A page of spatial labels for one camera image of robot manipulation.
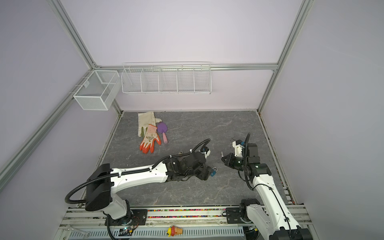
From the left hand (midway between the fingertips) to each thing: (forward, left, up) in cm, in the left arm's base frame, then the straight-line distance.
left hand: (207, 170), depth 75 cm
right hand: (+6, -9, 0) cm, 11 cm away
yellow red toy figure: (-24, +18, -10) cm, 31 cm away
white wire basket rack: (+60, +22, +16) cm, 66 cm away
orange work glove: (+25, +37, -12) cm, 47 cm away
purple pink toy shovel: (+41, +30, -15) cm, 53 cm away
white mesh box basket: (+55, +69, +11) cm, 89 cm away
